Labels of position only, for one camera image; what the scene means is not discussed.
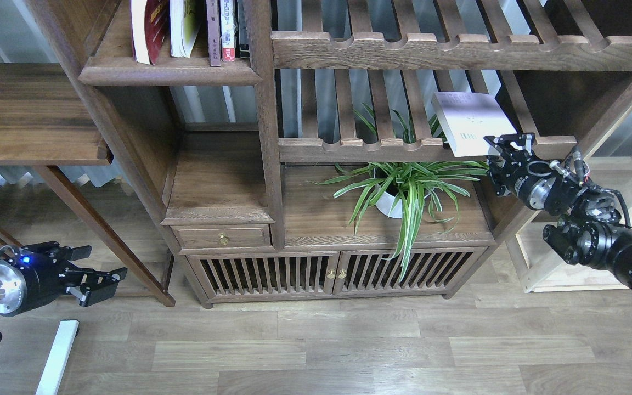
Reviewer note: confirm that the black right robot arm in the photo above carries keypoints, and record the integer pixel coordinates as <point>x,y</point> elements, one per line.
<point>593,227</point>

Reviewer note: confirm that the white plant pot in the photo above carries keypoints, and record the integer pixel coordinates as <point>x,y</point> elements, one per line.
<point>399,199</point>

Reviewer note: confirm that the green spider plant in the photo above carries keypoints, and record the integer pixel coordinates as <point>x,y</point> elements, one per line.
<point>442,205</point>

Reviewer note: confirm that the light wooden shelf unit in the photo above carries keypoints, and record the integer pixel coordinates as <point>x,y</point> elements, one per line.
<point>540,269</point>

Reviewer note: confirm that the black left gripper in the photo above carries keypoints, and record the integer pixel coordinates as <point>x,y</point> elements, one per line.
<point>43,272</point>

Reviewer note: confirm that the small wooden drawer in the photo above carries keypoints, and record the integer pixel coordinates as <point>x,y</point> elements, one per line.
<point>218,236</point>

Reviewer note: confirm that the right slatted cabinet door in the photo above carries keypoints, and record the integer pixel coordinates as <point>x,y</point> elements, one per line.
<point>370,273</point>

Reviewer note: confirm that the white metal leg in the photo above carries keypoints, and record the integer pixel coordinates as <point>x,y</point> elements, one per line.
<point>58,357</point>

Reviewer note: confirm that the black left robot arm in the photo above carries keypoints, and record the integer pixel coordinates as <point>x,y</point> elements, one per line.
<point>35,275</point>

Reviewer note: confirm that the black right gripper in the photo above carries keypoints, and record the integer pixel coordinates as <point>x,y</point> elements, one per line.
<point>514,169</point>

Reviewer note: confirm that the dark wooden bookshelf cabinet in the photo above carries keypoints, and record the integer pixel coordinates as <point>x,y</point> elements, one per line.
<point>345,81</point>

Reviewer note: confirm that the dark upright book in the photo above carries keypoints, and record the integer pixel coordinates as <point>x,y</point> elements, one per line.
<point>243,40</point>

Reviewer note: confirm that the red cover book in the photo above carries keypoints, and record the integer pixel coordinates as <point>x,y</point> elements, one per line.
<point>149,27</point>

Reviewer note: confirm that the red white upright book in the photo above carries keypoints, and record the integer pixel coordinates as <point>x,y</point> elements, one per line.
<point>227,17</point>

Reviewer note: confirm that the white and yellow book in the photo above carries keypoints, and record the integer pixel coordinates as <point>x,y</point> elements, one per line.
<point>184,26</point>

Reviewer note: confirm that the maroon upright book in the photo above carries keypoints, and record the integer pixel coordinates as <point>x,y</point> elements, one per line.
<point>213,32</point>

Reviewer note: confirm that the pale pink book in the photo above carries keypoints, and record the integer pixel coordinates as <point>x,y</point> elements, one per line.
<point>467,118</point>

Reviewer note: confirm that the dark wooden side table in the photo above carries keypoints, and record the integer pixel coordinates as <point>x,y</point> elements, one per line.
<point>44,124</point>

